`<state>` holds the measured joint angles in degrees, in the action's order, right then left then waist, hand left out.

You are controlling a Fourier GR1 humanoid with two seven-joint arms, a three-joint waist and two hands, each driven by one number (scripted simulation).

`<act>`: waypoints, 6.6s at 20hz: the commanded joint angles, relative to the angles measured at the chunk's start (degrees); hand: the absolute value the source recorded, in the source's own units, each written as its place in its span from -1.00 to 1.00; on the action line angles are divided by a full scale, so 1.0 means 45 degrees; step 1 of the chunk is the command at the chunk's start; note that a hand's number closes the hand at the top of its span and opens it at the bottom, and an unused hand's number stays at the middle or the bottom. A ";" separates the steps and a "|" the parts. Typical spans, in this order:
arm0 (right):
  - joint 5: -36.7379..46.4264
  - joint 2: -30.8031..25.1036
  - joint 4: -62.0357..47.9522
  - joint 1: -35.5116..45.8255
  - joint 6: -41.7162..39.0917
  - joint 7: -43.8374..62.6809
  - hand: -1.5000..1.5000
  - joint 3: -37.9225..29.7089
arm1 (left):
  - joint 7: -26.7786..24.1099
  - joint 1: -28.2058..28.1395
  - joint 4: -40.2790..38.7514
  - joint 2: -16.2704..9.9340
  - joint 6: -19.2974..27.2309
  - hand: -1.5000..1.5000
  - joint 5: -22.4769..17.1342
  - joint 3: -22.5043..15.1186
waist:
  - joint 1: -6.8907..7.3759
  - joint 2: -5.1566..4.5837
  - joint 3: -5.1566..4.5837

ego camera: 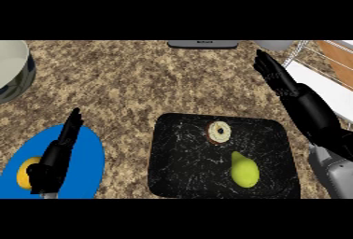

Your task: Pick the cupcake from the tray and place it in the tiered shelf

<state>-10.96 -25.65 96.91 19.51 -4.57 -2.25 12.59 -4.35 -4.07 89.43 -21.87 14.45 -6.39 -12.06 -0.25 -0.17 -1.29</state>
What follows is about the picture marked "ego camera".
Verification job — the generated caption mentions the dark grey flat appliance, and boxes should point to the dark grey flat appliance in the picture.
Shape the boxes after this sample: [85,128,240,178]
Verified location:
[165,40,239,50]

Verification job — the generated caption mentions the yellow orange fruit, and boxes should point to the yellow orange fruit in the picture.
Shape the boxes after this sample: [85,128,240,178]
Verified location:
[14,156,44,190]

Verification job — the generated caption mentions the white wire tiered shelf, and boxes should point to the white wire tiered shelf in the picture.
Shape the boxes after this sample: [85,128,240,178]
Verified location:
[280,40,353,122]

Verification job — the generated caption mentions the blue oval plate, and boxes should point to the blue oval plate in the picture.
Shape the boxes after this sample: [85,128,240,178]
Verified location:
[0,123,106,200]

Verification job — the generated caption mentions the green pear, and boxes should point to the green pear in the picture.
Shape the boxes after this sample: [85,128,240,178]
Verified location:
[228,150,259,190]

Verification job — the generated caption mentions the black marbled tray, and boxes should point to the black marbled tray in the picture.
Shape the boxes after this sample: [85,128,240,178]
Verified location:
[147,112,301,200]

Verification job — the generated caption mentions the pale grey round object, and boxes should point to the pale grey round object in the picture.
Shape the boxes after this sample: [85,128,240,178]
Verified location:
[253,40,295,51]

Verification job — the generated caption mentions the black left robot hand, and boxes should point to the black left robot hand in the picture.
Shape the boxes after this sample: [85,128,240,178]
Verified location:
[24,107,85,195]

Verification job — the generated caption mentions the white and grey bowl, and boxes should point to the white and grey bowl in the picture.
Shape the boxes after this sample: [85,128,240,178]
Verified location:
[0,40,36,105]

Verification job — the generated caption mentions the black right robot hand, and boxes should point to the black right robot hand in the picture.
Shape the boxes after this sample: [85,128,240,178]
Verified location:
[252,49,353,162]

